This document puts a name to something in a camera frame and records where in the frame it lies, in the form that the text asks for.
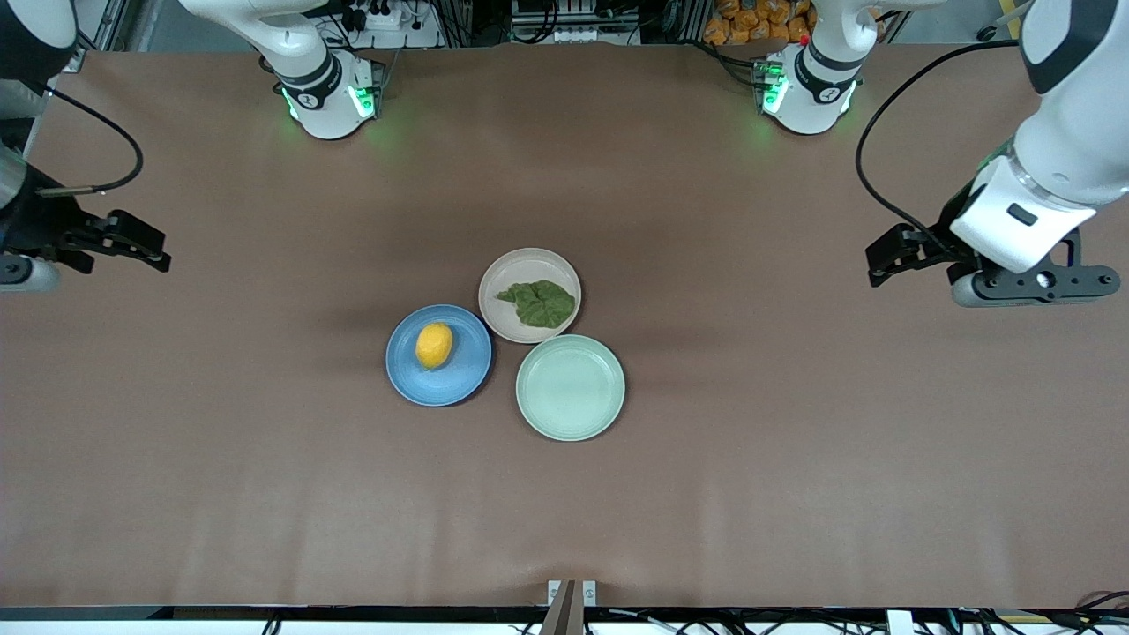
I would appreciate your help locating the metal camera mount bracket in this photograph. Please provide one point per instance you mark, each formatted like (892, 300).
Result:
(571, 604)

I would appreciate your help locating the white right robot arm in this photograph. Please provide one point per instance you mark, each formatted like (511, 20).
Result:
(322, 97)

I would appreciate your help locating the white power strip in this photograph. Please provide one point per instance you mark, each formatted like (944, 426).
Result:
(388, 19)

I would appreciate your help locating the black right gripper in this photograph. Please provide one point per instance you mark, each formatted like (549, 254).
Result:
(33, 220)

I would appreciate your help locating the blue plate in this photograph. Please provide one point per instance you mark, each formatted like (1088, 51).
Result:
(459, 379)

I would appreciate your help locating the yellow lemon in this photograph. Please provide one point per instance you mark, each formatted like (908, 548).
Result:
(434, 346)

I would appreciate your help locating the green lettuce leaf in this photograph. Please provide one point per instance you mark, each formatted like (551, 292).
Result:
(540, 304)

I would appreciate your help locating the beige plate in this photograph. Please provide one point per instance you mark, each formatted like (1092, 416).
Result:
(529, 265)

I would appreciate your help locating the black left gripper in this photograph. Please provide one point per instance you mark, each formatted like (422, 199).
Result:
(945, 231)

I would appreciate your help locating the bag of oranges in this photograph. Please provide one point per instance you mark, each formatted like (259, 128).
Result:
(750, 22)

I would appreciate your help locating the white electronics box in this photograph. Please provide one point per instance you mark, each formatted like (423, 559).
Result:
(573, 31)

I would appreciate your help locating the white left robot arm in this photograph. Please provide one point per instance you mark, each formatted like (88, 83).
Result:
(1072, 150)

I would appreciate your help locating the light green plate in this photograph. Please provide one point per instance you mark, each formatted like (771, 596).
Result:
(571, 388)

